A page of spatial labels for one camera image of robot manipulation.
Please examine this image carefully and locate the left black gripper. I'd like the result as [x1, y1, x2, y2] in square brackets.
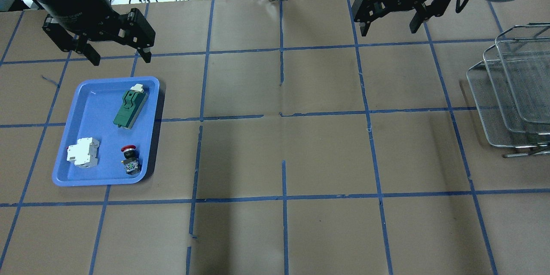
[43, 7, 156, 66]

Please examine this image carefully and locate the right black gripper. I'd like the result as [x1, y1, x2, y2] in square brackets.
[352, 0, 451, 37]

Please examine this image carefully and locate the red emergency push button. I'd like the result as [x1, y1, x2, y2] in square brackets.
[121, 144, 141, 175]

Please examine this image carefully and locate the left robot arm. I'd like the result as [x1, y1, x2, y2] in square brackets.
[34, 0, 156, 66]

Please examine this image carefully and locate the green terminal block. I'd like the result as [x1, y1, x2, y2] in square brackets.
[113, 83, 148, 129]

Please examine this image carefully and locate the blue plastic tray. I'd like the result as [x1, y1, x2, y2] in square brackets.
[52, 76, 160, 186]

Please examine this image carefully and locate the white circuit breaker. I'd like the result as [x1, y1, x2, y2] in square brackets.
[66, 137, 100, 168]

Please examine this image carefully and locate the top wire mesh tray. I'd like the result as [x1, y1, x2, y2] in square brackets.
[495, 22, 550, 125]

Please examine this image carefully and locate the wire mesh tray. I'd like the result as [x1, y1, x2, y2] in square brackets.
[495, 22, 550, 125]
[483, 45, 550, 136]
[466, 61, 549, 158]

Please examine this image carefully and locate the bottom wire mesh tray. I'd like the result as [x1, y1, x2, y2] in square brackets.
[466, 61, 549, 158]

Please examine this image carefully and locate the middle wire mesh tray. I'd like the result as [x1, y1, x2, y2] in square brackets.
[483, 45, 550, 136]

